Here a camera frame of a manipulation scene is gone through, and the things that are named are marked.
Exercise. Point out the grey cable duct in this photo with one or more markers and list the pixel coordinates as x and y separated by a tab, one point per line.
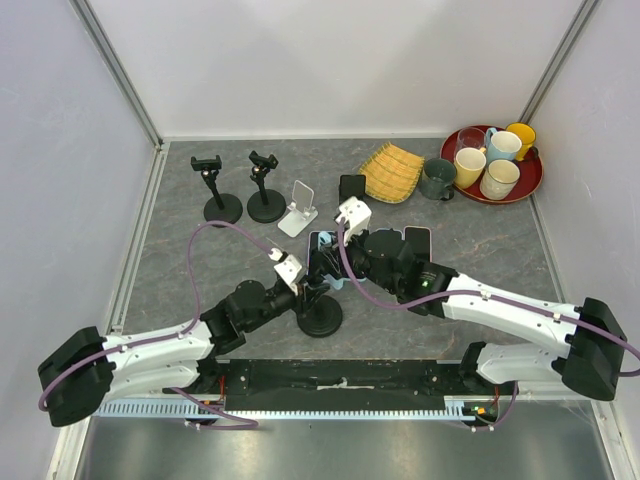
174	408

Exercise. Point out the cream textured cup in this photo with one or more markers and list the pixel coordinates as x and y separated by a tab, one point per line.
499	179

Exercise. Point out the purple phone from pole stand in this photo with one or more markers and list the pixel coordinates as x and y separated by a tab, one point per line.
389	235

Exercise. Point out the red round tray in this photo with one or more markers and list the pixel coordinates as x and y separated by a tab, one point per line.
531	170

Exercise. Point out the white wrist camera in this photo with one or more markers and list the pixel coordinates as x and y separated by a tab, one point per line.
288	268
354	215

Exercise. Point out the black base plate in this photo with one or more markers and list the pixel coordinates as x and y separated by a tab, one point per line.
340	385

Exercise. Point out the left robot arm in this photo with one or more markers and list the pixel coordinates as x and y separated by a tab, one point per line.
90	369

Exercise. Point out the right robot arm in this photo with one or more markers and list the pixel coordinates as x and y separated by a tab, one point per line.
581	346

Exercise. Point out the cream case phone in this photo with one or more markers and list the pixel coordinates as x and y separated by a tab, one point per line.
419	239

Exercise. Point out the black pole stand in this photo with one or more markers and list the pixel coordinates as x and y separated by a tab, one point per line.
323	319
266	205
221	206

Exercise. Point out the yellow mug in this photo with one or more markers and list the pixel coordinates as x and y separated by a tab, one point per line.
527	136

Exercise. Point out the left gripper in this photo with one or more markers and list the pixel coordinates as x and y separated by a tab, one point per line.
308	290

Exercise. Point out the white folding phone stand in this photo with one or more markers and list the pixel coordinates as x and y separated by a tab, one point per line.
301	211

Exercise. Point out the light blue mug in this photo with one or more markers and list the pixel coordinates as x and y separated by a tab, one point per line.
501	145

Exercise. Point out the pale yellow cup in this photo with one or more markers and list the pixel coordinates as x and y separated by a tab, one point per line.
470	164

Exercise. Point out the lavender case phone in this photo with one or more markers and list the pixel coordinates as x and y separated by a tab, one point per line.
313	242

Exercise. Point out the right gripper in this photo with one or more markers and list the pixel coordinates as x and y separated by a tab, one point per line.
358	237

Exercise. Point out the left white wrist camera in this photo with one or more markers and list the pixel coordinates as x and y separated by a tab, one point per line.
288	268

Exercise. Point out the dark green mug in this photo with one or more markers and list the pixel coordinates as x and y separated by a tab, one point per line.
437	179

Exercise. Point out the clear glass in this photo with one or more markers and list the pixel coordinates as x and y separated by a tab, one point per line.
470	137

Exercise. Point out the black folding phone stand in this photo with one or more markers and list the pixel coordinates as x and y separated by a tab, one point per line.
351	186

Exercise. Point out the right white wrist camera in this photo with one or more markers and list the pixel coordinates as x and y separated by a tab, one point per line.
354	215

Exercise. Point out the blue phone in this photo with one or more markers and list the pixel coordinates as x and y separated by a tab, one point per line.
326	243

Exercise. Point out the yellow bamboo tray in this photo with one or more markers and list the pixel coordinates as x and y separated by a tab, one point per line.
391	174

